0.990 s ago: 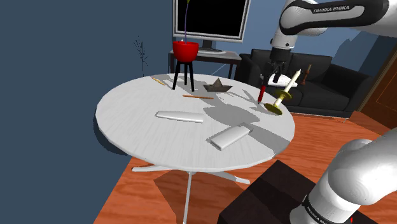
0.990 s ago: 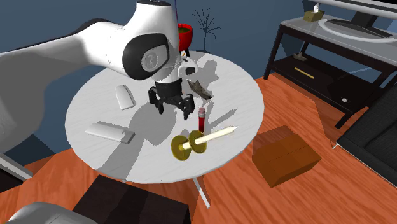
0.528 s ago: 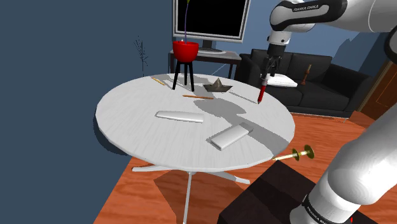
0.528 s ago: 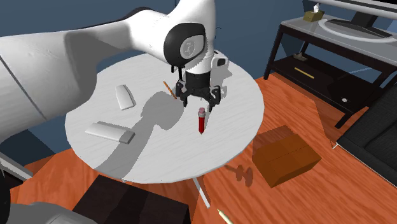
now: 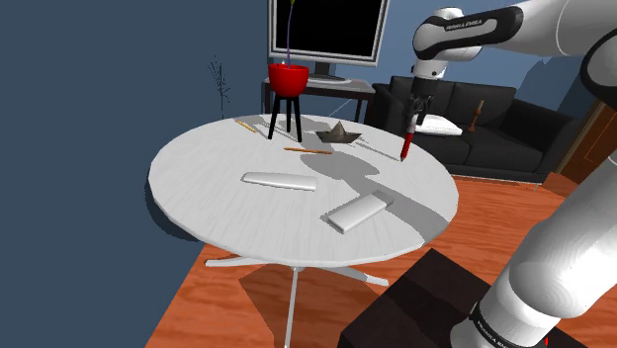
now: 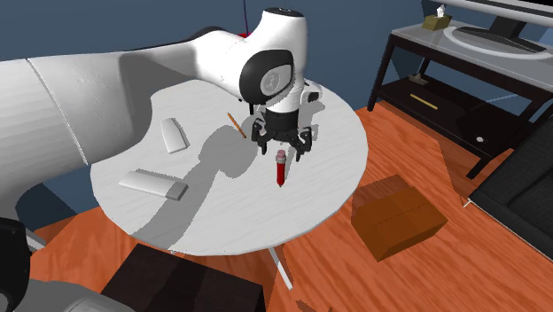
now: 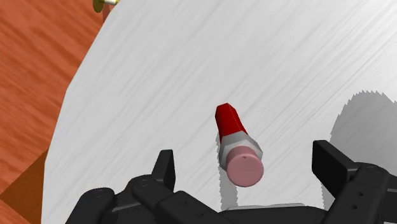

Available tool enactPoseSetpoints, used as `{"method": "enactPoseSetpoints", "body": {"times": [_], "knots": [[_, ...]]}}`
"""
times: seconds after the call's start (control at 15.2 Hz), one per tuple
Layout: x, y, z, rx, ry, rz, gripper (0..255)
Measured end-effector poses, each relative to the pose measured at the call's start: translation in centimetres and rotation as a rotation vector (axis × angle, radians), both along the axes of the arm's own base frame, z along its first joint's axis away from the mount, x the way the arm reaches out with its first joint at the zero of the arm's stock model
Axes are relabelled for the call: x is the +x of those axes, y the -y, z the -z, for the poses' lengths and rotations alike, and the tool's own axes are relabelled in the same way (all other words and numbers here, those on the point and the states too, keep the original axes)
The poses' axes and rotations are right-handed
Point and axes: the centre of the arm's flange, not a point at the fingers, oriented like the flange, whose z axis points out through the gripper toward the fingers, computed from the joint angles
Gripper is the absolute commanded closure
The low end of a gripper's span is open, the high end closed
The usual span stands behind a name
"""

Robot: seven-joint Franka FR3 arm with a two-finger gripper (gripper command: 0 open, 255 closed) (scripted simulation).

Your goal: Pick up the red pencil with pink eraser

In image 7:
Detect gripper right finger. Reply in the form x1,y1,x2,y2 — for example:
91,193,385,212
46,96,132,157
311,139,397,224

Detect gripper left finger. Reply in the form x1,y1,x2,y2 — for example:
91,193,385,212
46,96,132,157
65,149,230,224

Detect yellow-green round object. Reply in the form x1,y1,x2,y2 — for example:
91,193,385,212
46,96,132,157
93,0,121,13

